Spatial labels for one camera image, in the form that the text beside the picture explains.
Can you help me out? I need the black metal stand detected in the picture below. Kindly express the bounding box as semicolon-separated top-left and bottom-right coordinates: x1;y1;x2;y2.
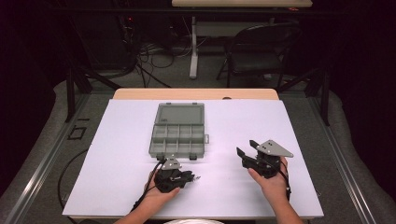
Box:
64;66;122;123
278;66;331;127

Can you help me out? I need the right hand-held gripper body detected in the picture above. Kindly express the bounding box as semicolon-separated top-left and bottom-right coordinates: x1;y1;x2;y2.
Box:
242;139;294;179

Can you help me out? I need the dark equipment cabinet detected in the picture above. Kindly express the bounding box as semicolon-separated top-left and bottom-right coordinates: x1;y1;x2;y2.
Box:
71;13;134;72

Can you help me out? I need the person's left hand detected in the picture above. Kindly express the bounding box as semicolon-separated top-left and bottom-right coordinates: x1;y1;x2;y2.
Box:
144;172;181;203

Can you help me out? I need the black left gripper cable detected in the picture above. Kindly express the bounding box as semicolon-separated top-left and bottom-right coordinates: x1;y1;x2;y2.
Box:
57;148;166;224

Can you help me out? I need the white table cover sheet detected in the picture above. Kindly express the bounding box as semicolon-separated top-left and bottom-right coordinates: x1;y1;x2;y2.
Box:
62;98;325;218

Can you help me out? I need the person's right hand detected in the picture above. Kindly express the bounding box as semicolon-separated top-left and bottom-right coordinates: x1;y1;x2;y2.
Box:
247;157;290;203

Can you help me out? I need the grey plastic compartment box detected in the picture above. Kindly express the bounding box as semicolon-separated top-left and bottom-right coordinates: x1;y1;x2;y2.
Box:
148;102;210;161

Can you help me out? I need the aluminium floor rail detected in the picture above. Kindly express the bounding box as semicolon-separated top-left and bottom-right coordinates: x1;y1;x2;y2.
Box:
3;92;92;224
307;92;378;224

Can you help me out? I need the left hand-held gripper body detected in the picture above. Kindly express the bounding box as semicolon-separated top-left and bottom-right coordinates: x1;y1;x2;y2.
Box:
153;157;190;193

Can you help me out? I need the black folding chair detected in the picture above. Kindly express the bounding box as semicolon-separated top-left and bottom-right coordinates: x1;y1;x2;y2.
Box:
216;22;302;90

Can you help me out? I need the tangle of floor cables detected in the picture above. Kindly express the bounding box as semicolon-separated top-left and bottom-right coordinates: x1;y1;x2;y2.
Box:
134;40;191;89

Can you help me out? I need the white-legged desk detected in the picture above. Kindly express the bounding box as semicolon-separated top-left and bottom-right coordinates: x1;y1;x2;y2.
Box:
171;0;313;80

